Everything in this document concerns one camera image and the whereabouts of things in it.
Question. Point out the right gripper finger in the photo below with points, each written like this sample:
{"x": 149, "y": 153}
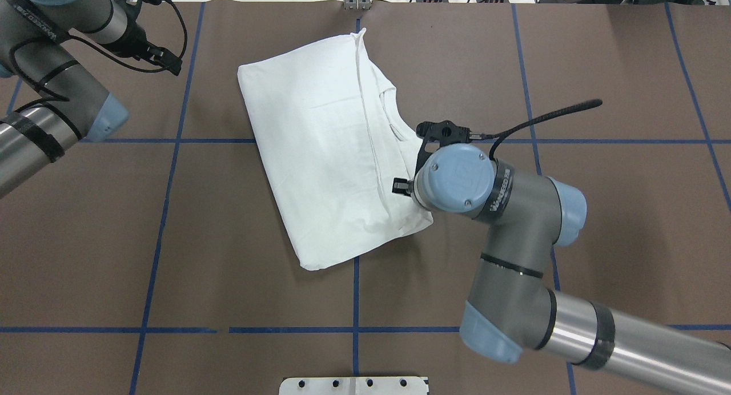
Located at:
{"x": 402, "y": 186}

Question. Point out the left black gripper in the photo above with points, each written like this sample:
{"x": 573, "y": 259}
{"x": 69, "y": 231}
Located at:
{"x": 135, "y": 39}

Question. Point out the white printed t-shirt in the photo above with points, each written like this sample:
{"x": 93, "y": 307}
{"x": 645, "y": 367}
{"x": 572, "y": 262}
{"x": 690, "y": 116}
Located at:
{"x": 331, "y": 138}

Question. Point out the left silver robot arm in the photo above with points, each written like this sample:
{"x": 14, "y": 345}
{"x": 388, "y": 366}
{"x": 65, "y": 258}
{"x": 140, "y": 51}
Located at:
{"x": 72, "y": 105}

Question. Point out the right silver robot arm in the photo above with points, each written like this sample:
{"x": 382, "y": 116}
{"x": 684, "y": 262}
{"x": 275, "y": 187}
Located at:
{"x": 509, "y": 309}

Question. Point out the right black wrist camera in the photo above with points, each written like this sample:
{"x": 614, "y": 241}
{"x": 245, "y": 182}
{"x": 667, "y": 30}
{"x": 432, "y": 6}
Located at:
{"x": 443, "y": 133}

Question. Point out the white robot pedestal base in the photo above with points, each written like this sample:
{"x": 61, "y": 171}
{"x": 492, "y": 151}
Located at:
{"x": 355, "y": 385}

